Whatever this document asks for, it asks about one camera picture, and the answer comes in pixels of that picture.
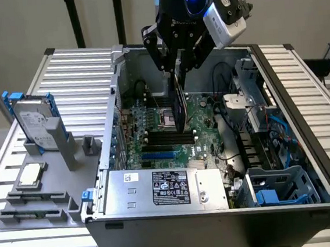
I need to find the green motherboard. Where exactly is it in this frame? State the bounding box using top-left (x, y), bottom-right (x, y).
top-left (118, 86), bottom-right (246, 176)

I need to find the black graphics card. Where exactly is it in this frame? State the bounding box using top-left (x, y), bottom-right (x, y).
top-left (164, 49), bottom-right (193, 135)

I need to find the blue case latch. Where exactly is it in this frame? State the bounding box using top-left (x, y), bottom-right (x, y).
top-left (81, 188), bottom-right (95, 203)

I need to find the grey parts rack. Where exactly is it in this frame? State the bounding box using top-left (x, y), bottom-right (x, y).
top-left (0, 112), bottom-right (111, 234)

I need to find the silver power supply unit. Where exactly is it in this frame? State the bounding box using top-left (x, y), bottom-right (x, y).
top-left (100, 159), bottom-right (231, 223)

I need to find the blue disk bay latch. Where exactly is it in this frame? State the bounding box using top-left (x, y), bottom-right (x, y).
top-left (255, 188), bottom-right (279, 208)

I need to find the CPU socket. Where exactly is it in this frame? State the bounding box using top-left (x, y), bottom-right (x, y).
top-left (157, 106), bottom-right (180, 128)

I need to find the black stand pole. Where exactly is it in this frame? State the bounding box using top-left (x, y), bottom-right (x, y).
top-left (63, 0), bottom-right (86, 49)
top-left (111, 0), bottom-right (127, 46)

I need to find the blue expansion slot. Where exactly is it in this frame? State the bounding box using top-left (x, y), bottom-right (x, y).
top-left (140, 149), bottom-right (177, 163)

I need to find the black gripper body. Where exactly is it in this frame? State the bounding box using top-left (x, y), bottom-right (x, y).
top-left (153, 0), bottom-right (212, 56)

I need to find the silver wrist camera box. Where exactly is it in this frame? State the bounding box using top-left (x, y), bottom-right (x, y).
top-left (201, 0), bottom-right (249, 52)

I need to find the silver chipset heatsink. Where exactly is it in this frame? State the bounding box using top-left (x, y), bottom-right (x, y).
top-left (187, 158), bottom-right (207, 171)

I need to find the silver CPU chip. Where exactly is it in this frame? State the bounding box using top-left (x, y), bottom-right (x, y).
top-left (16, 162), bottom-right (48, 188)

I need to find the grey disk bay cage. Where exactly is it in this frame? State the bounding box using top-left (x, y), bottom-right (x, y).
top-left (235, 161), bottom-right (318, 211)

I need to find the black open PC case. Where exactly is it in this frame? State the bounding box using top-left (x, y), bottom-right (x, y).
top-left (67, 24), bottom-right (330, 247)

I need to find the black RAM slot bank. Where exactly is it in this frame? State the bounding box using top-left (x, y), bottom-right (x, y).
top-left (145, 125), bottom-right (199, 150)

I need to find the blue wire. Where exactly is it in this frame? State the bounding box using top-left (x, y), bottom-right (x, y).
top-left (265, 110), bottom-right (304, 175)

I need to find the metal drive cage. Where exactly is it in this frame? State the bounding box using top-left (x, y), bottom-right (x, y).
top-left (219, 55), bottom-right (281, 136)

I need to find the black wire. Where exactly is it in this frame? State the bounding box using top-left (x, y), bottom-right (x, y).
top-left (209, 60), bottom-right (241, 103)

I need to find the hard disk with blue rails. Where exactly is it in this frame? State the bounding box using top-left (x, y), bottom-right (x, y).
top-left (2, 85), bottom-right (68, 154)

